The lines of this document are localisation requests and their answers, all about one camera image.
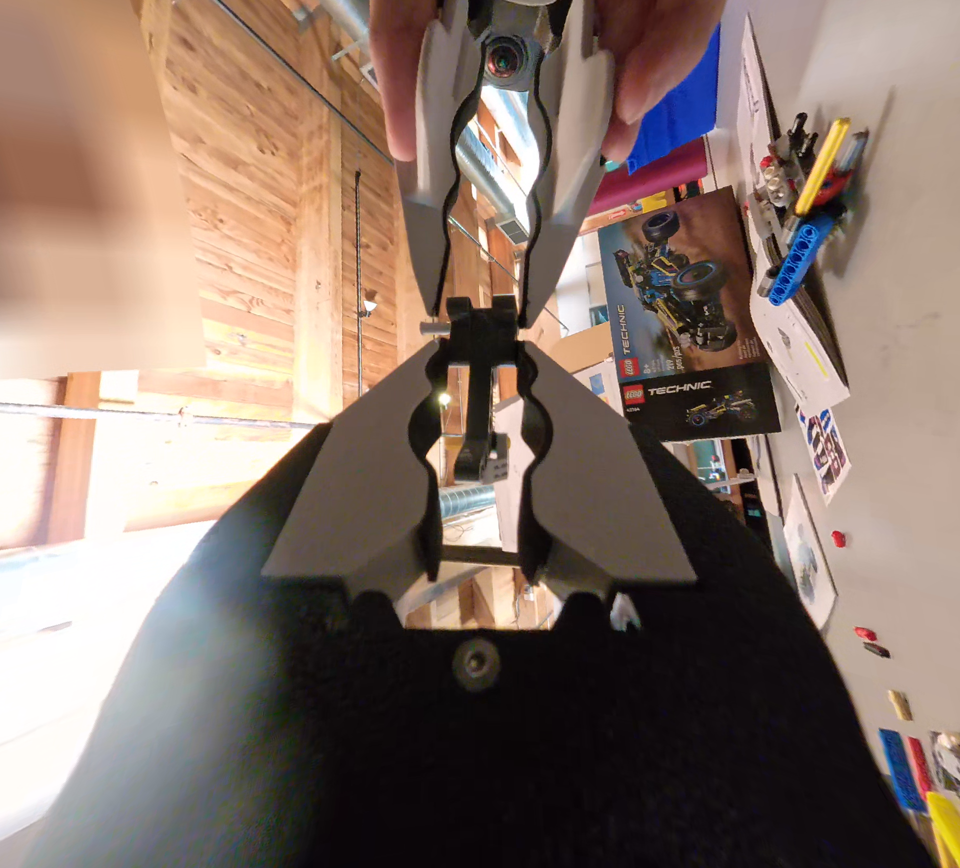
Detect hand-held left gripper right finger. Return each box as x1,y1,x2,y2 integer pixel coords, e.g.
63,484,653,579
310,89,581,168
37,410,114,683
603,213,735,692
516,341,699,599

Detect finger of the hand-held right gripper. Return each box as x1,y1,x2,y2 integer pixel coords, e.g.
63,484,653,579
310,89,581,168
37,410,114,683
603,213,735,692
517,0,618,329
396,0,481,320

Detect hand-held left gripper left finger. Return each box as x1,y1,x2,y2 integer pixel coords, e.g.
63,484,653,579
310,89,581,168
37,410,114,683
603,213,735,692
261,341,451,602

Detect black lego connector with pin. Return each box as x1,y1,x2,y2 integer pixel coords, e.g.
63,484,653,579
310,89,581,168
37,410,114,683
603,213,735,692
418,294,528,486

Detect lego set box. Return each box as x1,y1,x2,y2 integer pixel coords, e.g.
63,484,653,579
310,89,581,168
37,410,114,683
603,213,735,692
596,185,783,443

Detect lego sticker sheet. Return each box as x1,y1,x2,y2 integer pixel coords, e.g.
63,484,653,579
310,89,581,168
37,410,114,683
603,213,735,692
795,404,853,506

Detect lego instruction booklet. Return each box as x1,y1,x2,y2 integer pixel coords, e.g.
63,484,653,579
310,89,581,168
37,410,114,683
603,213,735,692
735,13,852,419

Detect partly built lego car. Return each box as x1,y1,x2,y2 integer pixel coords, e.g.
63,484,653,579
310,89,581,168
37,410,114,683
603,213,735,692
744,110,871,306

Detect blue lego plate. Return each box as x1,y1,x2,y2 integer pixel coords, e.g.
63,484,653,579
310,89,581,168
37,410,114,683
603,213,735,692
878,728,929,814

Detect red lego plate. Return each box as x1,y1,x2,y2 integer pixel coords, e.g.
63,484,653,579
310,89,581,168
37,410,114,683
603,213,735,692
905,736,936,799

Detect yellow lego panel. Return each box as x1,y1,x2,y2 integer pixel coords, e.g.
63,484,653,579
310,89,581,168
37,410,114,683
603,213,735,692
925,790,960,868

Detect magenta mat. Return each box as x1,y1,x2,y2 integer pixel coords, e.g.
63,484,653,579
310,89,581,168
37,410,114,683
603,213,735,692
585,136,711,218

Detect blue plastic bin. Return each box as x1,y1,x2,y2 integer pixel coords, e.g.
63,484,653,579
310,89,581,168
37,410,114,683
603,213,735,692
624,20,723,175

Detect cardboard box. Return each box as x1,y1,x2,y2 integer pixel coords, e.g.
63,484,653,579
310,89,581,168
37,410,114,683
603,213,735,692
549,320,625,375

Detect white paper leaflet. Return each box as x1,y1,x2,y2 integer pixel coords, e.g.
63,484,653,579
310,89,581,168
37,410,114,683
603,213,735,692
780,474,838,633

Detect clear plastic bag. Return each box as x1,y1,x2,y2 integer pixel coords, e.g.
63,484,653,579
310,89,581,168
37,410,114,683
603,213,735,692
928,730,960,791

